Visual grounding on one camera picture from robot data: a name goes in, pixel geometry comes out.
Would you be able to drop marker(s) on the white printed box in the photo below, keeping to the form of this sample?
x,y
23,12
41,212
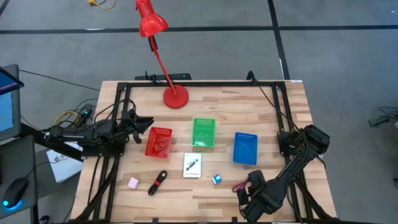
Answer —
x,y
192,165

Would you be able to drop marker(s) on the small blue white cube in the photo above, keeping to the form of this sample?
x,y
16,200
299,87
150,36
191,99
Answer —
x,y
216,179

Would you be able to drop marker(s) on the blue plastic basket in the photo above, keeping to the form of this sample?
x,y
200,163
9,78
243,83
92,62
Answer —
x,y
245,148

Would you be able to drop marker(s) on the black metal table frame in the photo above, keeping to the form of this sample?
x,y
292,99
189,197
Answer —
x,y
280,102

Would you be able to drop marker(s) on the black stand on floor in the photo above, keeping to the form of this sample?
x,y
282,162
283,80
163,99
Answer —
x,y
384,118

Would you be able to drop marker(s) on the black device green light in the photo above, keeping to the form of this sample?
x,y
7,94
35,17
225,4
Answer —
x,y
85,113

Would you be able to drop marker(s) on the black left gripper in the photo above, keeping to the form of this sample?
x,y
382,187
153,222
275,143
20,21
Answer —
x,y
127,124

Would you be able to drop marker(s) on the small pink cube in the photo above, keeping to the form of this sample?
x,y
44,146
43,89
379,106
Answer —
x,y
133,183

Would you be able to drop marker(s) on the white cardboard box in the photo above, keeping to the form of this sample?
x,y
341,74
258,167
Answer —
x,y
63,165

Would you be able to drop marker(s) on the black power strip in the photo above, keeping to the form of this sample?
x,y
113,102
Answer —
x,y
180,76

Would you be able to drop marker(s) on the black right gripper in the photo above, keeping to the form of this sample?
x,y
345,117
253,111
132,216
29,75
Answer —
x,y
264,199

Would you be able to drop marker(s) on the red desk lamp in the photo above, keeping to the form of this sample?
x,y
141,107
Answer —
x,y
175,97

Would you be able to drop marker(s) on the red plastic basket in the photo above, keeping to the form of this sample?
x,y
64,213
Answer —
x,y
158,143

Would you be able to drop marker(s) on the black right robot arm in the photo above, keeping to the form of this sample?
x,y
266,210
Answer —
x,y
295,168

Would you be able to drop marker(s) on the green plastic basket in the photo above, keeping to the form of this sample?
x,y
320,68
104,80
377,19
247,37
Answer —
x,y
203,133

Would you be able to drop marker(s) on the black computer mouse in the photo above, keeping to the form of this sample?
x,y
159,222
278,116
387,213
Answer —
x,y
15,192

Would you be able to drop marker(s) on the dark grey side desk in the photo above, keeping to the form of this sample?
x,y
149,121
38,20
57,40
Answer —
x,y
18,155

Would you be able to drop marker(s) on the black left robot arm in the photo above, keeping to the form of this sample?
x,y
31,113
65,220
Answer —
x,y
81,133

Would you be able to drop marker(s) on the computer monitor blue screen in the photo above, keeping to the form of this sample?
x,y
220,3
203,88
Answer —
x,y
7,102

